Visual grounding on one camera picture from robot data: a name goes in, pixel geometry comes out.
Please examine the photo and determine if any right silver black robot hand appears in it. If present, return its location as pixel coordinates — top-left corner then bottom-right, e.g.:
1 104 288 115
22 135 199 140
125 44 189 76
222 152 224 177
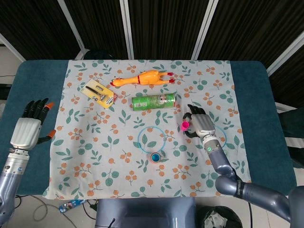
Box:
182 104 218 139

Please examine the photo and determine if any white partition frame post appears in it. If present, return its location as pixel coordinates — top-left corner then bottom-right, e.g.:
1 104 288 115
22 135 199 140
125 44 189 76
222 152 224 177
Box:
57 0 90 60
0 32 27 61
119 0 135 60
266 35 304 76
191 0 219 60

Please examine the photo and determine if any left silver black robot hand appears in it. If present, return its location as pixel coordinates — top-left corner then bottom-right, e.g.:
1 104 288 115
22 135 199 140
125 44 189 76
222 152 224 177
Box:
9 97 57 151

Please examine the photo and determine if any teal table cover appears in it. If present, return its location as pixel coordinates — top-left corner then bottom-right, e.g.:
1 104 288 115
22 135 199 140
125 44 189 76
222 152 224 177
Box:
0 59 296 197

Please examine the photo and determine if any grey-blue robot torso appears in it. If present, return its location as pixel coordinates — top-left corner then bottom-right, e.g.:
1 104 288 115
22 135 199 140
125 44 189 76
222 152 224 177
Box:
95 198 199 228

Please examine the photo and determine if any white floor cable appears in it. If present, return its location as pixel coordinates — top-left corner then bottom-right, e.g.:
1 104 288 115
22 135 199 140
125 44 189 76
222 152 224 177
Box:
14 194 61 223

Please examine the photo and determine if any white floral tablecloth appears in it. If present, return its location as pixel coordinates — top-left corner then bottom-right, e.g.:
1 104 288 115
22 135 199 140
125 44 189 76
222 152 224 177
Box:
42 59 252 200

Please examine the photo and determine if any black trash bin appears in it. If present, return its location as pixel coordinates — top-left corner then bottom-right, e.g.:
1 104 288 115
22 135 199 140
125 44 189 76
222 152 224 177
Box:
198 206 243 228

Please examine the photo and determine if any green chip can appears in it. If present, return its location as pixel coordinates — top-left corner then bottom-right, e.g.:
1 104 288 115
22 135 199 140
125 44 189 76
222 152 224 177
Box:
131 94 176 112

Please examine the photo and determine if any black chair backrest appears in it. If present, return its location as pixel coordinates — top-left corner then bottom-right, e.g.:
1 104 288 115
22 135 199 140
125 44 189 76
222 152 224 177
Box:
84 48 114 60

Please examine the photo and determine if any blue snack packet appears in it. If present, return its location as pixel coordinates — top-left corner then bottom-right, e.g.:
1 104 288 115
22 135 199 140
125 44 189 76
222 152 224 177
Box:
58 199 86 213

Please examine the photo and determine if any black floor cable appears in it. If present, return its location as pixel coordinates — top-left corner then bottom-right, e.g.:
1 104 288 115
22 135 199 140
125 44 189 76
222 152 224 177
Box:
82 199 98 228

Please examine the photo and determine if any yellow rubber chicken toy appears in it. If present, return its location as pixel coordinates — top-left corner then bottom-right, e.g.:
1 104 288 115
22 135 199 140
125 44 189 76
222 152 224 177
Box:
109 70 175 87

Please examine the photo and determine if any yellow razor blister pack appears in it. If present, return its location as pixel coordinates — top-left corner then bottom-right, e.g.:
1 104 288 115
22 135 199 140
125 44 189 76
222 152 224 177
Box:
79 79 118 109

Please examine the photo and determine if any thin blue plastic ring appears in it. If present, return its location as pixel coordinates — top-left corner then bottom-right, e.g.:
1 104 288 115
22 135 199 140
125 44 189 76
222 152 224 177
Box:
213 125 228 152
137 126 166 153

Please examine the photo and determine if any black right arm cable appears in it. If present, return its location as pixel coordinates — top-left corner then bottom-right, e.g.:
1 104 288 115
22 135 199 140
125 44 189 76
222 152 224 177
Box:
247 200 254 228

